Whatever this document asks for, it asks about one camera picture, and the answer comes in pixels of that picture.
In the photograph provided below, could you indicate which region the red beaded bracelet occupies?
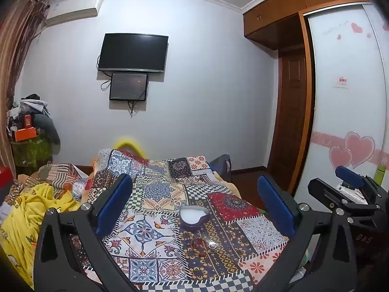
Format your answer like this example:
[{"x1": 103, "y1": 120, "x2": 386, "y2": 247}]
[{"x1": 186, "y1": 237, "x2": 211, "y2": 250}]

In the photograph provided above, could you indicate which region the small black wall monitor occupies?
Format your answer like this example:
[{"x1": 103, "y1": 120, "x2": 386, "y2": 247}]
[{"x1": 109, "y1": 72, "x2": 149, "y2": 101}]

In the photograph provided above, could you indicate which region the yellow printed blanket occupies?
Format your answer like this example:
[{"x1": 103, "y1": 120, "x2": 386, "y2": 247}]
[{"x1": 0, "y1": 182, "x2": 83, "y2": 290}]

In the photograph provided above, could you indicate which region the patchwork printed blanket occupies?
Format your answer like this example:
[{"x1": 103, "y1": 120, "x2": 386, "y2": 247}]
[{"x1": 69, "y1": 148, "x2": 290, "y2": 292}]

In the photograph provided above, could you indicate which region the orange flat box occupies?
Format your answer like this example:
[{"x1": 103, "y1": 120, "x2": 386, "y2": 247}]
[{"x1": 13, "y1": 127, "x2": 38, "y2": 142}]

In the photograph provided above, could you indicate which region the striped brown curtain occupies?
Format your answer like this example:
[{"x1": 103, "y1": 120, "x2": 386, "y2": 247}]
[{"x1": 0, "y1": 0, "x2": 50, "y2": 189}]

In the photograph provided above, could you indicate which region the green bottle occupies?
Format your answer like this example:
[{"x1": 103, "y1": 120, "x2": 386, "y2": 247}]
[{"x1": 374, "y1": 164, "x2": 387, "y2": 185}]

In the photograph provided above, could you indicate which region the wooden wardrobe cabinet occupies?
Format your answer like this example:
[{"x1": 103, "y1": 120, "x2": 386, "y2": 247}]
[{"x1": 243, "y1": 0, "x2": 379, "y2": 197}]

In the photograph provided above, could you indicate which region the white air conditioner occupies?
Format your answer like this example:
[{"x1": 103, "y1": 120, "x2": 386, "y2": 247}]
[{"x1": 45, "y1": 0, "x2": 103, "y2": 27}]

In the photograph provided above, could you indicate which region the white heart-print sliding door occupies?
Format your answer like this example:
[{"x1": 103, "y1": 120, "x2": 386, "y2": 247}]
[{"x1": 292, "y1": 1, "x2": 389, "y2": 208}]

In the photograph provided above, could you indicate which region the dark grey bag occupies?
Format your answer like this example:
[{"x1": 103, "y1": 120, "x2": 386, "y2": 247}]
[{"x1": 209, "y1": 154, "x2": 233, "y2": 183}]

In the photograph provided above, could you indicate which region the striped orange blanket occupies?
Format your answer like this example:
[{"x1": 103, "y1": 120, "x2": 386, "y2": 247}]
[{"x1": 9, "y1": 162, "x2": 93, "y2": 203}]

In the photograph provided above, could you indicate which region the wall-mounted black television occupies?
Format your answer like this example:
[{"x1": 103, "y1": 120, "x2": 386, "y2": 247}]
[{"x1": 97, "y1": 33, "x2": 169, "y2": 74}]

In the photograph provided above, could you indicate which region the pile of clothes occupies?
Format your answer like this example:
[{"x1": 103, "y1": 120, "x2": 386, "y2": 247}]
[{"x1": 5, "y1": 94, "x2": 61, "y2": 168}]

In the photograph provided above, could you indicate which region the pale yellow fleece blanket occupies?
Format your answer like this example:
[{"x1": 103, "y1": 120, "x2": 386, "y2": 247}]
[{"x1": 213, "y1": 172, "x2": 241, "y2": 196}]

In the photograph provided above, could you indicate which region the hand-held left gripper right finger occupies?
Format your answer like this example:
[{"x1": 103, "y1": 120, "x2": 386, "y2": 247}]
[{"x1": 252, "y1": 176, "x2": 358, "y2": 292}]

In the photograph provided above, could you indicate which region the purple heart-shaped jewelry box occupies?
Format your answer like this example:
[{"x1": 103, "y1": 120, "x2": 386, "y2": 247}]
[{"x1": 178, "y1": 206, "x2": 209, "y2": 232}]

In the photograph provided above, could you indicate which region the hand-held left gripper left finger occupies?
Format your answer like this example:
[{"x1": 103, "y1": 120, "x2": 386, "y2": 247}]
[{"x1": 33, "y1": 173, "x2": 143, "y2": 292}]

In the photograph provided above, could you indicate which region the white and red door sticker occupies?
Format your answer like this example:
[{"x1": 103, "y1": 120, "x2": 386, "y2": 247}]
[{"x1": 332, "y1": 74, "x2": 350, "y2": 89}]

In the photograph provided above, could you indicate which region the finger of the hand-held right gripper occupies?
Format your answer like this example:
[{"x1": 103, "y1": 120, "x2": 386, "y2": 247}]
[
  {"x1": 335, "y1": 166, "x2": 389, "y2": 200},
  {"x1": 308, "y1": 178, "x2": 384, "y2": 219}
]

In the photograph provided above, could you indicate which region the green printed bag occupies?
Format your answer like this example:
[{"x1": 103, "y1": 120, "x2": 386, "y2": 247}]
[{"x1": 13, "y1": 136, "x2": 53, "y2": 167}]

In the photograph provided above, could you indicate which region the brown wooden door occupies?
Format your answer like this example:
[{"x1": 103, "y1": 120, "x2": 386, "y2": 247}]
[{"x1": 267, "y1": 49, "x2": 308, "y2": 187}]

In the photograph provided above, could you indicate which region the black monitor side cable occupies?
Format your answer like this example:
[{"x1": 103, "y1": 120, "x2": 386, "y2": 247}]
[{"x1": 100, "y1": 71, "x2": 112, "y2": 91}]

